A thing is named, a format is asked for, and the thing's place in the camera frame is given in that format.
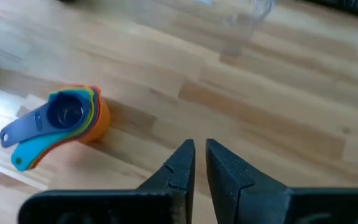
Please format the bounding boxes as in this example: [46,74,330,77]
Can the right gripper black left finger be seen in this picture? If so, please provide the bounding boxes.
[138,139,196,224]

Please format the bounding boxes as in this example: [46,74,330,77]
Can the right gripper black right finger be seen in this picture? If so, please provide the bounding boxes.
[206,139,291,224]

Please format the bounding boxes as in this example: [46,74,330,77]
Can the red-orange measuring cup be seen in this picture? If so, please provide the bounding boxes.
[70,84,111,144]

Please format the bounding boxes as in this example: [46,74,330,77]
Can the green measuring cup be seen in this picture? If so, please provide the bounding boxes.
[51,88,94,147]

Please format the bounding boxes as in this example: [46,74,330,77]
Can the blue measuring cup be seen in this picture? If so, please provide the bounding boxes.
[73,86,100,134]

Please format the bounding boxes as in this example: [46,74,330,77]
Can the yellow measuring cup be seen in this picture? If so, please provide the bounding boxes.
[29,86,97,170]

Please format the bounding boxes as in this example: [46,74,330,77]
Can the purple measuring cup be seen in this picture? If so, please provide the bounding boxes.
[0,91,91,149]

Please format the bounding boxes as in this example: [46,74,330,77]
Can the teal measuring cup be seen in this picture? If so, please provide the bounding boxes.
[10,88,93,172]

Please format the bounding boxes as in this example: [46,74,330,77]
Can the clear plastic basket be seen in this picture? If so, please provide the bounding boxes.
[194,0,276,58]

